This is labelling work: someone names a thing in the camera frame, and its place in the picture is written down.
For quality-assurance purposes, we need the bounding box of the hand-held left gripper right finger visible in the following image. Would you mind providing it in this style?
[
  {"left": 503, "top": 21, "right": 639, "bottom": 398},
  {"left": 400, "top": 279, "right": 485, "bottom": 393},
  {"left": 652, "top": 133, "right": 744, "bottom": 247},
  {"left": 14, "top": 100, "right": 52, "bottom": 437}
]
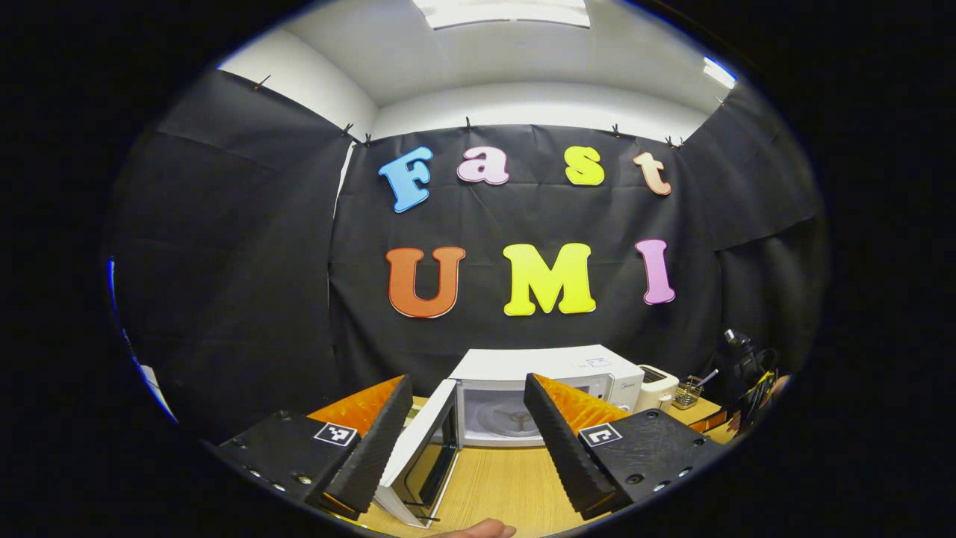
[{"left": 523, "top": 371, "right": 730, "bottom": 522}]

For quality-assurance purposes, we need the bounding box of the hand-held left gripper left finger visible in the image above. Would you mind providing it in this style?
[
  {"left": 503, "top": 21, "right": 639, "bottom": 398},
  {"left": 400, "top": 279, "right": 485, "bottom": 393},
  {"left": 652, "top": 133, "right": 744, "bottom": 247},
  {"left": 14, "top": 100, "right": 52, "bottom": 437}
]
[{"left": 215, "top": 374, "right": 415, "bottom": 522}]

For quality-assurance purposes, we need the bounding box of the white microwave oven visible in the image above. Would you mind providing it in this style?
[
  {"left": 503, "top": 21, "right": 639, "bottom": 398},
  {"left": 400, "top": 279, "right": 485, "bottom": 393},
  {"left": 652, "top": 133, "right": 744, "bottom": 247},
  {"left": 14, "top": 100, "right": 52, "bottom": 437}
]
[{"left": 373, "top": 344, "right": 645, "bottom": 530}]

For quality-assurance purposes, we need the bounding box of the glass turntable plate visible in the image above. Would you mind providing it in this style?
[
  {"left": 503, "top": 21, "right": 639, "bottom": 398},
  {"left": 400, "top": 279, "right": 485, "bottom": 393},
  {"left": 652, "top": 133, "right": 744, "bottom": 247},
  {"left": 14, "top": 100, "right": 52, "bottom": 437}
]
[{"left": 478, "top": 403, "right": 538, "bottom": 439}]

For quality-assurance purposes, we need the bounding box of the white toaster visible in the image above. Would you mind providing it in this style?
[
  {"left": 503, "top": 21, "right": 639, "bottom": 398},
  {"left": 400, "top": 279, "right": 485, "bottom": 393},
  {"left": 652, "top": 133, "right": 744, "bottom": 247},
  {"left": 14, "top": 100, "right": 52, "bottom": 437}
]
[{"left": 633, "top": 365, "right": 680, "bottom": 413}]

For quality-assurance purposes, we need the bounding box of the black backdrop cloth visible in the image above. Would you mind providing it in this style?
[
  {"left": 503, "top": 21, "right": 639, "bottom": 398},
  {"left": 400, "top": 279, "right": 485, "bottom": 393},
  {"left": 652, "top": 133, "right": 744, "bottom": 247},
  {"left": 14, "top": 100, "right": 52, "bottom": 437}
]
[{"left": 105, "top": 69, "right": 830, "bottom": 442}]

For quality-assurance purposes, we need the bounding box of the small ceiling light panel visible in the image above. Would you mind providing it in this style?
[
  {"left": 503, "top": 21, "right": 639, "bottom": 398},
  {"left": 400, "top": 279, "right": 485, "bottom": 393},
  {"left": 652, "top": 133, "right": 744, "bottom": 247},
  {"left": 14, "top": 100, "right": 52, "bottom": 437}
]
[{"left": 702, "top": 56, "right": 737, "bottom": 90}]

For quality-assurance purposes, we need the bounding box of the large ceiling light panel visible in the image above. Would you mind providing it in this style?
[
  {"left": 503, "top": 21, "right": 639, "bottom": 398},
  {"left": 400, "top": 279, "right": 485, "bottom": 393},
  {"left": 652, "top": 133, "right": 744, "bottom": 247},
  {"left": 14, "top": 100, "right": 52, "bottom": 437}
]
[{"left": 413, "top": 0, "right": 591, "bottom": 30}]

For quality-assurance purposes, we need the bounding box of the small wire basket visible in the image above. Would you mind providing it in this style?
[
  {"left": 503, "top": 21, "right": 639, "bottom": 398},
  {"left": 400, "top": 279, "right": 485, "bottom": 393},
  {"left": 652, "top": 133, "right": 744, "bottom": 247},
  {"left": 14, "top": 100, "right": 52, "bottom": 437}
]
[{"left": 672, "top": 376, "right": 707, "bottom": 410}]

